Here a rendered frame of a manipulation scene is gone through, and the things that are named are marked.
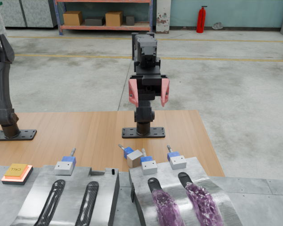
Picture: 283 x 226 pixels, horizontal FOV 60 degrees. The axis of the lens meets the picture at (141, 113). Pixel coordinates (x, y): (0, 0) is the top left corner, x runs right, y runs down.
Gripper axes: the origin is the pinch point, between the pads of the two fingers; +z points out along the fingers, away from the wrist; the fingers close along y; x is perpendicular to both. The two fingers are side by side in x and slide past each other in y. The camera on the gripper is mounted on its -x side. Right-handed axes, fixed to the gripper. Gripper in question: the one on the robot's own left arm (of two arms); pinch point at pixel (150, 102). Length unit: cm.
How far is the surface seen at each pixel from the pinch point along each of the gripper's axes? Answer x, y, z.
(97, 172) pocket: 32.5, -17.0, -6.6
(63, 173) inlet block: 29.7, -27.5, -4.1
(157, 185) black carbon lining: 34.2, 3.3, -1.9
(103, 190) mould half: 30.4, -14.1, 2.2
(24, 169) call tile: 36, -45, -12
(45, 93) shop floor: 127, -119, -225
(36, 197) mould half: 30.5, -33.9, 4.0
